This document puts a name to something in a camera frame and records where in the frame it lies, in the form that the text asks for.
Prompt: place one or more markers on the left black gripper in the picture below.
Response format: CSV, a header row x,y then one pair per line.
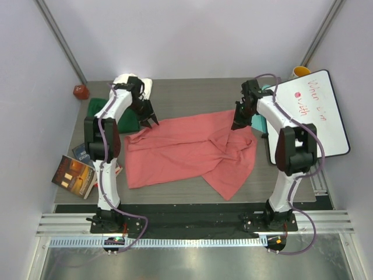
x,y
144,121

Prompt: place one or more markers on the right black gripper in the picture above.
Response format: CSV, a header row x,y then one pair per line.
x,y
239,123

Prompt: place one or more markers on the green t shirt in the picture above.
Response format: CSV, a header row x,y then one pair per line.
x,y
128,122

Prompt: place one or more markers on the pink t shirt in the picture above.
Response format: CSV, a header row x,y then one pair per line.
x,y
186,147

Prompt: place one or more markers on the white t shirt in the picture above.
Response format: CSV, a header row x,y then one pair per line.
x,y
148,83

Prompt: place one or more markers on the white dry-erase board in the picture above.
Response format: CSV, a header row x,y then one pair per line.
x,y
312,99

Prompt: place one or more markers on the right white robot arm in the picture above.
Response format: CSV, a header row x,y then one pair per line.
x,y
296,150

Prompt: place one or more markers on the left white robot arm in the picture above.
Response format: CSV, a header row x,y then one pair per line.
x,y
103,144

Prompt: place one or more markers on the red paperback book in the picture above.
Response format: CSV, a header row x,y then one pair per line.
x,y
118,169

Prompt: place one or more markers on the red brown cube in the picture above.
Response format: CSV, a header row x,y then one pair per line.
x,y
81,92

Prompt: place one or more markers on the blue paperback book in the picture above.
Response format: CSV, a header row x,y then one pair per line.
x,y
80,154

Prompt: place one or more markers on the yellow white paper cup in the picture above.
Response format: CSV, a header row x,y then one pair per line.
x,y
299,71

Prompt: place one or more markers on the dark brown paperback book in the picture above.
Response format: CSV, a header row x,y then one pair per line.
x,y
74,176

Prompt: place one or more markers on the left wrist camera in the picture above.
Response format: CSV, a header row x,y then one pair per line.
x,y
137,84

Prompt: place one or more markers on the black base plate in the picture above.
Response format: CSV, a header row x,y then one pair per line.
x,y
193,223

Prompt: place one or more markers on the perforated metal rail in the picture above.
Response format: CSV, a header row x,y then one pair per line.
x,y
117,242

